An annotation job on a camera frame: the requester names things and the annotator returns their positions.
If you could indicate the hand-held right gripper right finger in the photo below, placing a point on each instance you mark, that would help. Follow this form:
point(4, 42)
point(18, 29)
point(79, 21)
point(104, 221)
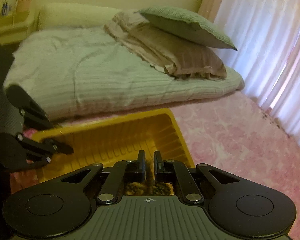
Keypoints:
point(163, 171)

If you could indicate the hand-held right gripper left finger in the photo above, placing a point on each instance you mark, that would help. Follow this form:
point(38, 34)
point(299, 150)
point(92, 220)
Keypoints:
point(133, 171)

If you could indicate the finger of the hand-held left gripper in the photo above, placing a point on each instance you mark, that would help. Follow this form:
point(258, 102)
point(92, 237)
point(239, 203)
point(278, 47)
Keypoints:
point(35, 116)
point(50, 147)

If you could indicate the yellow plastic tray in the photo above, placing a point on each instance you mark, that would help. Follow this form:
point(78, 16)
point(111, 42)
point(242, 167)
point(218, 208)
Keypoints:
point(110, 135)

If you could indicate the folded pale green quilt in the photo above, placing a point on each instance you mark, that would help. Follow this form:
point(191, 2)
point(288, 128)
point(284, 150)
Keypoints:
point(90, 67)

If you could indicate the pink floral blanket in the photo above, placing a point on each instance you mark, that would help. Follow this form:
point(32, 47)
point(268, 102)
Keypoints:
point(240, 142)

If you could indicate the cream bedside cabinet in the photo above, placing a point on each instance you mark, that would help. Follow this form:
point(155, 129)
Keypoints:
point(10, 12)

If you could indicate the cream headboard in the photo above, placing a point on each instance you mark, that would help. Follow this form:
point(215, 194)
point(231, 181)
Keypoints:
point(75, 15)

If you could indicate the green pillow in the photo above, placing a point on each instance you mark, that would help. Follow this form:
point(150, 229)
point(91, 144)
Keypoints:
point(187, 25)

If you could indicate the white sheer curtain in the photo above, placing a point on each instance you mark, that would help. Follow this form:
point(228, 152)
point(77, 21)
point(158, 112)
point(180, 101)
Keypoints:
point(260, 42)

